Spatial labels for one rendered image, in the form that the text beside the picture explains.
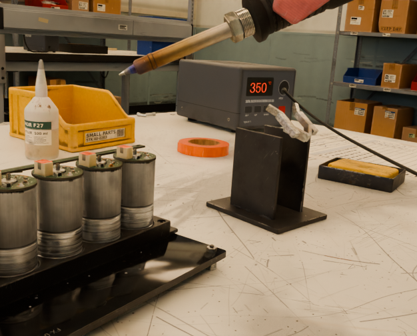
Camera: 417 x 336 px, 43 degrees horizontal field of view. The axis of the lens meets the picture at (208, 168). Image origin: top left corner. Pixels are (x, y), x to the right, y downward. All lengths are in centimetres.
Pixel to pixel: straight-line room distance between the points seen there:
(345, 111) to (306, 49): 102
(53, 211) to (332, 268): 17
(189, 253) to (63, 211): 8
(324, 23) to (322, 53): 29
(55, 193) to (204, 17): 628
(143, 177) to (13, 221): 8
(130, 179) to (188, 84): 54
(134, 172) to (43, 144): 26
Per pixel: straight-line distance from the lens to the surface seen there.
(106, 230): 29
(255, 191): 40
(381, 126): 472
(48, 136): 55
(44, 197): 26
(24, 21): 283
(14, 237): 25
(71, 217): 27
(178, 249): 31
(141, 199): 31
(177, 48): 27
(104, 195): 28
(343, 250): 37
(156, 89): 621
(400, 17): 470
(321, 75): 549
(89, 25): 303
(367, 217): 44
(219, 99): 77
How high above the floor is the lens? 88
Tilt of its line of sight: 14 degrees down
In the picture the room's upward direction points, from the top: 4 degrees clockwise
